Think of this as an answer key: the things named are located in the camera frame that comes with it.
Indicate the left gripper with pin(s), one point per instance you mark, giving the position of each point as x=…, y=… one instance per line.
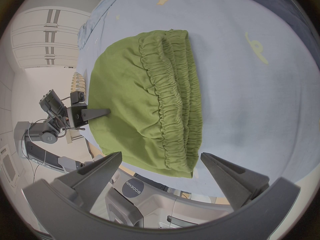
x=75, y=117

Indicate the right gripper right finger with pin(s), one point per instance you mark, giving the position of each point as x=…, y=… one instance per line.
x=235, y=184

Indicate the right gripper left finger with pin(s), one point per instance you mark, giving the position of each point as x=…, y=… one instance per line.
x=95, y=179

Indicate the green shorts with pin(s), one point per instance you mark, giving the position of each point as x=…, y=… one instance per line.
x=125, y=96

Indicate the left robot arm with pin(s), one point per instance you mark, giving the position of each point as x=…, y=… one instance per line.
x=48, y=136

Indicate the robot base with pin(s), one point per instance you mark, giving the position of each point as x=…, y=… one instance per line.
x=155, y=204

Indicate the round woven basket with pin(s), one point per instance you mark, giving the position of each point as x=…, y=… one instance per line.
x=78, y=84

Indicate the bed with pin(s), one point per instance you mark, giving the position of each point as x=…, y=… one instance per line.
x=250, y=96

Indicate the white wardrobe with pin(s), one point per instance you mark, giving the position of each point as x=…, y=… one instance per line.
x=30, y=46

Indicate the pale blue quilt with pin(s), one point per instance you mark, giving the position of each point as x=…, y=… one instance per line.
x=100, y=16

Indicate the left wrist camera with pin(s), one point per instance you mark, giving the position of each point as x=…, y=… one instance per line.
x=78, y=97

